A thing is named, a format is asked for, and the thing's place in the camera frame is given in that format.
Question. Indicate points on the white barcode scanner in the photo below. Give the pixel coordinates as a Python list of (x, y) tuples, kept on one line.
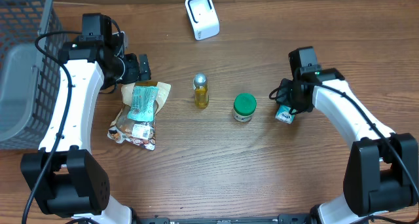
[(203, 18)]

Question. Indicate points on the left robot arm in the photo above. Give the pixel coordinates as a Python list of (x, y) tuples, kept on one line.
[(63, 176)]

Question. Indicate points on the brown snack pouch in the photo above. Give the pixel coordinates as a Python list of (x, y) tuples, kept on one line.
[(136, 121)]

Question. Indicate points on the yellow oil bottle silver cap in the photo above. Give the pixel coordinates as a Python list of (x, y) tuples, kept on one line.
[(200, 87)]

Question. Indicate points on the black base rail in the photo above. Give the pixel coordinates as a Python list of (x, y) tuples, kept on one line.
[(226, 220)]

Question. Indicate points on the teal white tissue pack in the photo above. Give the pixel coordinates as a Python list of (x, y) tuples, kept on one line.
[(283, 114)]

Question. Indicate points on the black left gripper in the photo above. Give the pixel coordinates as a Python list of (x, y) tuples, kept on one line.
[(143, 67)]

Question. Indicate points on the green lid white jar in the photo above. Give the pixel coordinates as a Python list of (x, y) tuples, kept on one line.
[(244, 107)]

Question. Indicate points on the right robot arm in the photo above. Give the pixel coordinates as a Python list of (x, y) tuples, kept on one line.
[(382, 170)]

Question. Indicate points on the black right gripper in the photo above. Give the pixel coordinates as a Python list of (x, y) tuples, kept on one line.
[(284, 97)]

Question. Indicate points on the grey plastic mesh basket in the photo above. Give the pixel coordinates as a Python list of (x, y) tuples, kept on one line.
[(29, 80)]

